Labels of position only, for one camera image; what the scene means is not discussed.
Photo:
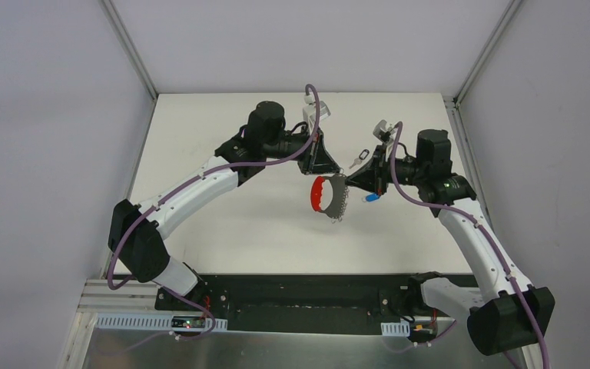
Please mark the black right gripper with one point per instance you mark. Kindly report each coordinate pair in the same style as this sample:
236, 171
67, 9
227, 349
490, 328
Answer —
383, 170

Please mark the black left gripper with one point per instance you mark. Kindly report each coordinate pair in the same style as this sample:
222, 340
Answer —
312, 154

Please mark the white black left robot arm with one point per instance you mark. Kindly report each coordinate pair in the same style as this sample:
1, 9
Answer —
138, 231

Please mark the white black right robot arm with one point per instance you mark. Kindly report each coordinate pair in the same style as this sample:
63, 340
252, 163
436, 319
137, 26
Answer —
507, 311

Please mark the blue key tag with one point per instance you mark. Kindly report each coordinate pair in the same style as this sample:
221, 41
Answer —
371, 198

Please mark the silver key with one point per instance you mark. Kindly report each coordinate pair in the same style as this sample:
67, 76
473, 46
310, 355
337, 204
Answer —
356, 162

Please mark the black key tag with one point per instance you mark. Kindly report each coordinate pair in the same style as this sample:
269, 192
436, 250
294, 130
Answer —
363, 154

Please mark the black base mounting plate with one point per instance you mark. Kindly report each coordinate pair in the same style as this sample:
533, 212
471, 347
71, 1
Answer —
353, 304

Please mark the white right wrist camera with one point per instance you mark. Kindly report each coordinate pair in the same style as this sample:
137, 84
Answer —
384, 132

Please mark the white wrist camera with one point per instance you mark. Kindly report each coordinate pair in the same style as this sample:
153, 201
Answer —
309, 110
384, 132

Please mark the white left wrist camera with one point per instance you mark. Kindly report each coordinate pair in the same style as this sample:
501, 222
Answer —
309, 110

